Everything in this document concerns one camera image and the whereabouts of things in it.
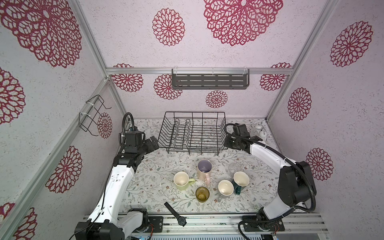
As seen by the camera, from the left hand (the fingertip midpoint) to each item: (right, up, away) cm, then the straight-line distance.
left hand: (149, 145), depth 80 cm
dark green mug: (+50, -20, +5) cm, 55 cm away
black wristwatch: (+18, -37, -5) cm, 42 cm away
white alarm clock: (+66, +7, +18) cm, 69 cm away
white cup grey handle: (+41, -23, 0) cm, 47 cm away
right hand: (+44, +3, +11) cm, 45 cm away
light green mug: (+17, -22, +8) cm, 29 cm away
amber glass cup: (+28, -28, +3) cm, 40 cm away
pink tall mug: (+30, -15, +9) cm, 35 cm away
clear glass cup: (+50, -16, +16) cm, 55 cm away
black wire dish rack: (+25, +8, +33) cm, 42 cm away
